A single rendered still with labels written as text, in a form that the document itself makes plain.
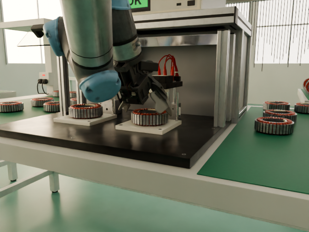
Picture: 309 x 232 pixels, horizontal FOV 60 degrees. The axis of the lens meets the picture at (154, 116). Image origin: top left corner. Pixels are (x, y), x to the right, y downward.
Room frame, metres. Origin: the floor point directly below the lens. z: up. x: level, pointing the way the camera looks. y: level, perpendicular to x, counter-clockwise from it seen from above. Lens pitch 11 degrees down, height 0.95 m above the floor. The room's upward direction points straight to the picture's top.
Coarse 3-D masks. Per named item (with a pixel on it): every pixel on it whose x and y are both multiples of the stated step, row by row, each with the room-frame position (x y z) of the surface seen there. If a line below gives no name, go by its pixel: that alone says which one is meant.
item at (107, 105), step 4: (108, 100) 1.00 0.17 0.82; (116, 100) 1.00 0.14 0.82; (100, 104) 1.02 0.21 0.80; (104, 104) 1.01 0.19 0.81; (108, 104) 1.00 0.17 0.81; (116, 104) 1.00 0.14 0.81; (104, 108) 1.01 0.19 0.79; (108, 108) 1.00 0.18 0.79; (116, 108) 1.00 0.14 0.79; (104, 112) 1.01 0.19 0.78; (108, 112) 1.00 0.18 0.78; (116, 112) 1.00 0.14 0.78; (120, 112) 1.02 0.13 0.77
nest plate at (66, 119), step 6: (108, 114) 0.93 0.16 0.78; (114, 114) 0.93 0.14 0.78; (54, 120) 0.86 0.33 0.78; (60, 120) 0.85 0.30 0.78; (66, 120) 0.84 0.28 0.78; (72, 120) 0.83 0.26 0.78; (78, 120) 0.83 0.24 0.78; (84, 120) 0.83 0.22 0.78; (90, 120) 0.83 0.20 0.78; (96, 120) 0.83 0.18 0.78; (102, 120) 0.85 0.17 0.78; (108, 120) 0.88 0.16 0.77
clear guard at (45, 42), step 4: (28, 32) 0.84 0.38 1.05; (32, 32) 0.83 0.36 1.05; (24, 36) 0.83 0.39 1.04; (28, 36) 0.82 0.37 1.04; (32, 36) 0.81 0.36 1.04; (44, 36) 0.79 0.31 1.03; (24, 40) 0.81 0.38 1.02; (28, 40) 0.80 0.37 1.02; (32, 40) 0.80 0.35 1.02; (36, 40) 0.79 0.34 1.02; (40, 40) 0.78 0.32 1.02; (44, 40) 0.77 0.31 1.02; (20, 44) 0.80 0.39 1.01; (24, 44) 0.79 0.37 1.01; (28, 44) 0.79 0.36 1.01; (32, 44) 0.78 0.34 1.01; (36, 44) 0.77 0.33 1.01; (40, 44) 0.76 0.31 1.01; (44, 44) 0.76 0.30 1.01; (48, 44) 0.75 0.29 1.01
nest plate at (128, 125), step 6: (168, 120) 0.83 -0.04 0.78; (174, 120) 0.83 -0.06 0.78; (180, 120) 0.83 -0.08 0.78; (120, 126) 0.75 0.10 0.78; (126, 126) 0.74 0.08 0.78; (132, 126) 0.74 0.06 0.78; (138, 126) 0.74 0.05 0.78; (144, 126) 0.74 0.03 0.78; (150, 126) 0.74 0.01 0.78; (156, 126) 0.74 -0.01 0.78; (162, 126) 0.74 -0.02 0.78; (168, 126) 0.74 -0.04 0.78; (174, 126) 0.77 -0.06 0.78; (144, 132) 0.72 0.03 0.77; (150, 132) 0.71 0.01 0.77; (156, 132) 0.70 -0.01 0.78; (162, 132) 0.69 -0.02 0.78
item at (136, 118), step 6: (150, 108) 0.84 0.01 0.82; (132, 114) 0.77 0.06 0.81; (138, 114) 0.75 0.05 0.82; (144, 114) 0.74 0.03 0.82; (150, 114) 0.74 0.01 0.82; (156, 114) 0.75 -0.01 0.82; (162, 114) 0.75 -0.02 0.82; (132, 120) 0.77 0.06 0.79; (138, 120) 0.74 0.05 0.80; (144, 120) 0.74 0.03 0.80; (150, 120) 0.74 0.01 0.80; (156, 120) 0.74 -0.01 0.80; (162, 120) 0.75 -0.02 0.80
